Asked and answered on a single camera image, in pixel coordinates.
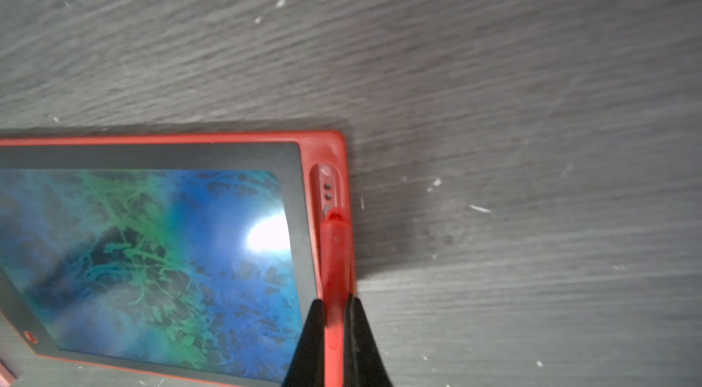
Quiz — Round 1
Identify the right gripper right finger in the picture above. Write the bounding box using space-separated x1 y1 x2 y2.
344 294 393 387

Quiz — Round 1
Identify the red stylus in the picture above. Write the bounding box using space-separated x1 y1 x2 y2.
319 207 355 387

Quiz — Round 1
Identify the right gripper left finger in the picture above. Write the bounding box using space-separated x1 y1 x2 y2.
282 299 325 387

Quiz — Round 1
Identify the pink stylus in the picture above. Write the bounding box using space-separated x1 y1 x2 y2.
0 361 16 387

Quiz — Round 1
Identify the red tablet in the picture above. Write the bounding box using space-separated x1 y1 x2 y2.
1 130 352 386

